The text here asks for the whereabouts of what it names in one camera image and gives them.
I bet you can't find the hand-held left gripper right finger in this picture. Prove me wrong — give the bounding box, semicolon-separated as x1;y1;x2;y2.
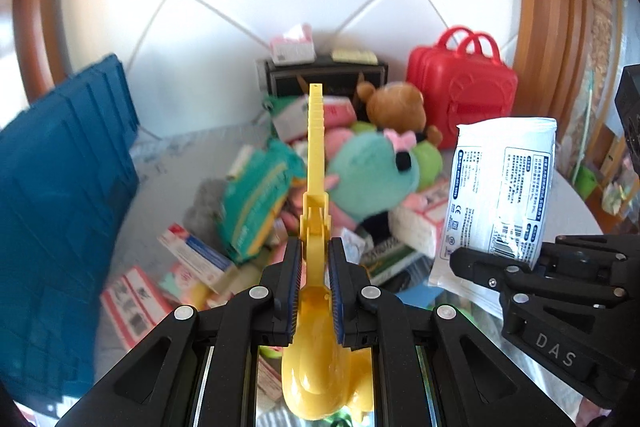
327;237;576;427

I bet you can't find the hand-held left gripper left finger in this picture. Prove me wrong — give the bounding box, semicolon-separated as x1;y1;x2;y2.
60;237;303;427

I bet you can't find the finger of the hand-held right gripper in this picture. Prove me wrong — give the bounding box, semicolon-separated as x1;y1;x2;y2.
542;234;640;268
448;247;628;308

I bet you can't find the yellow plastic toy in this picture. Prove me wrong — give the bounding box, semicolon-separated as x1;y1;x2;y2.
281;83;373;420

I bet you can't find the white wet wipes pack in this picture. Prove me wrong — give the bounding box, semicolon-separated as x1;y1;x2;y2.
429;117;557;320

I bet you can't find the blue plastic crate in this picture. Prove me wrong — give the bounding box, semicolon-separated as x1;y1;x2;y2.
0;53;141;413

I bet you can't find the green cardboard box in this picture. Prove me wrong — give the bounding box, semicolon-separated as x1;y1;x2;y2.
360;244;426;285

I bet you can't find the green plastic object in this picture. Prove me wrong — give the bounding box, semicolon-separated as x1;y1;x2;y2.
572;167;598;198

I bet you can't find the large pink tissue pack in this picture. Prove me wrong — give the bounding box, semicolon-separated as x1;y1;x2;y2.
389;177;451;258

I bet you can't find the green plush toy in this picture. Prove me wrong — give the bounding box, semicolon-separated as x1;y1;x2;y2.
350;121;443;188

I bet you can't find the teal plush toy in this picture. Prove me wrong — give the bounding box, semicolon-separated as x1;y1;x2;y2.
325;131;421;223

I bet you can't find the white pink barcode box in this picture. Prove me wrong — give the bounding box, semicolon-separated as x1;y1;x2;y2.
100;267;176;350

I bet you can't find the pink rectangular box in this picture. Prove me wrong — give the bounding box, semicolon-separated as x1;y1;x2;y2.
272;97;358;142

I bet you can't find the brown teddy bear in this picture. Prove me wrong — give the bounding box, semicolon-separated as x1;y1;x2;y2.
356;82;443;148

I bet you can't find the red toy suitcase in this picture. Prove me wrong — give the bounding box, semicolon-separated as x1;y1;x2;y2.
406;25;519;152

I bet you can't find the black rectangular box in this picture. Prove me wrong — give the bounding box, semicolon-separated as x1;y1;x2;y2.
256;53;390;100

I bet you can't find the yellow sticky notes pad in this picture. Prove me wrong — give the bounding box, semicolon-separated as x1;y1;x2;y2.
331;48;378;66

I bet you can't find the small pink tissue pack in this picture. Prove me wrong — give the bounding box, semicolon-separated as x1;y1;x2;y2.
270;24;317;66

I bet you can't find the wooden headboard frame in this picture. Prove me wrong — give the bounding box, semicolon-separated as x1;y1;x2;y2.
515;0;623;142
12;0;66;100

